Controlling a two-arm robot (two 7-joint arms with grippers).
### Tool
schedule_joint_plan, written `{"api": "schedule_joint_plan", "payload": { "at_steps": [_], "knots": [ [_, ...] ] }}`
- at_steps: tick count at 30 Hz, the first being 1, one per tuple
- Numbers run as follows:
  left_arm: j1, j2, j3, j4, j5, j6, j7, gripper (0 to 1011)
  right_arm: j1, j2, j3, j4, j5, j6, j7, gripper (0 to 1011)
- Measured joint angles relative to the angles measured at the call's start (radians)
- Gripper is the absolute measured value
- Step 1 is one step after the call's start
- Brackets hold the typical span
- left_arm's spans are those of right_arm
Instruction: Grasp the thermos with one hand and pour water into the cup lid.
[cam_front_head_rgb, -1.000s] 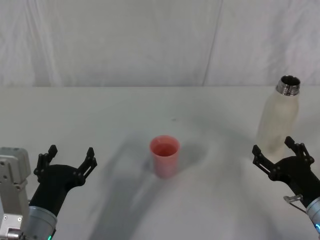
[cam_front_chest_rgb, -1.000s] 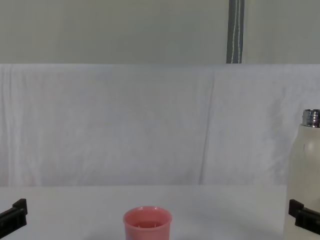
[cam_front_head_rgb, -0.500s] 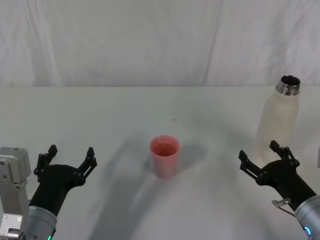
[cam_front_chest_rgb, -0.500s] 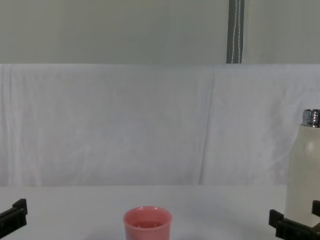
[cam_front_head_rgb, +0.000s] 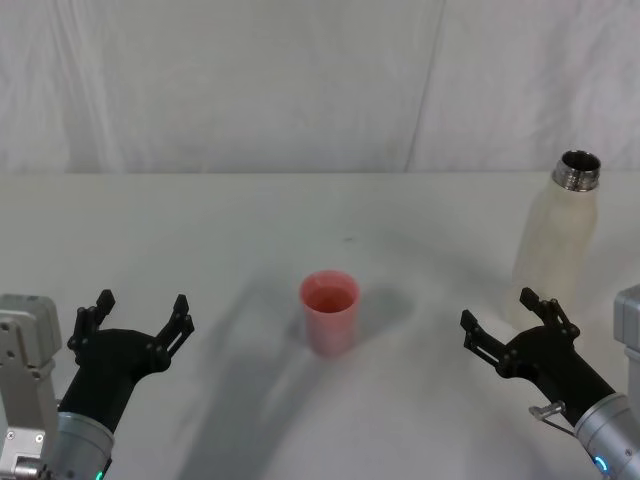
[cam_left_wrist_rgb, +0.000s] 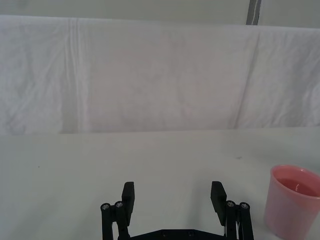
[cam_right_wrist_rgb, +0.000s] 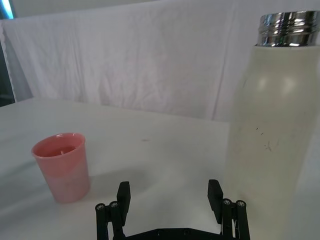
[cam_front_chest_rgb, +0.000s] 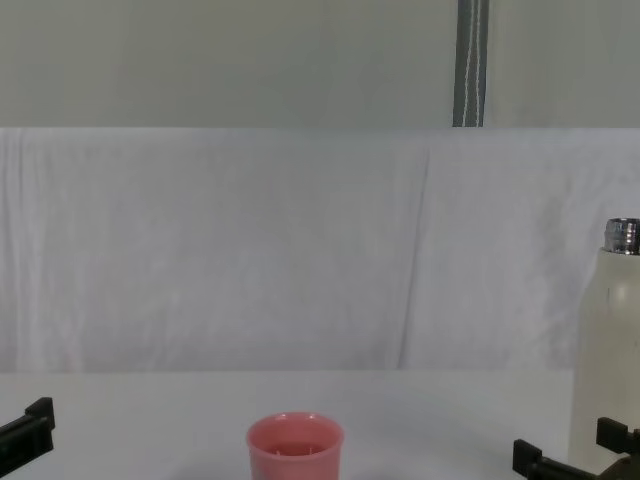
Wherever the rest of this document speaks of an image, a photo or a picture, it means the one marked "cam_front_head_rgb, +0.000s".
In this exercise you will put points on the white curtain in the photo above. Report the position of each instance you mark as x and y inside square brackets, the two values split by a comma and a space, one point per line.
[250, 85]

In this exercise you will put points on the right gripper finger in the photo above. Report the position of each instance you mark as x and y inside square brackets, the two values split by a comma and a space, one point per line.
[557, 315]
[482, 342]

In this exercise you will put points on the pink plastic cup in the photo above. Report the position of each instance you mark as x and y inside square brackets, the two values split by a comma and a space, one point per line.
[331, 327]

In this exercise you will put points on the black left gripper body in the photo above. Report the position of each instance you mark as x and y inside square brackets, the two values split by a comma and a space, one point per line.
[107, 365]

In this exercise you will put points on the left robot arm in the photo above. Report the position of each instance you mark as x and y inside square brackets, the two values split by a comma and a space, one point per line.
[27, 360]

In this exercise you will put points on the cream vacuum bottle steel neck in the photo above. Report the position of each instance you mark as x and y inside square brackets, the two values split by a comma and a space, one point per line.
[555, 240]

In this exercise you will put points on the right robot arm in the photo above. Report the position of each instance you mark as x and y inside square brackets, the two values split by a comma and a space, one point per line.
[612, 440]

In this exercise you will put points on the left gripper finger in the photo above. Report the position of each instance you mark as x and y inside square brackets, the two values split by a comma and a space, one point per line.
[175, 330]
[85, 325]

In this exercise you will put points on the white table cloth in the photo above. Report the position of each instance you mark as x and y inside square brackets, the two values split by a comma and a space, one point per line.
[210, 240]

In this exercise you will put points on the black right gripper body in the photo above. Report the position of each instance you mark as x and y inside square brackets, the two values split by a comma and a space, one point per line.
[550, 360]

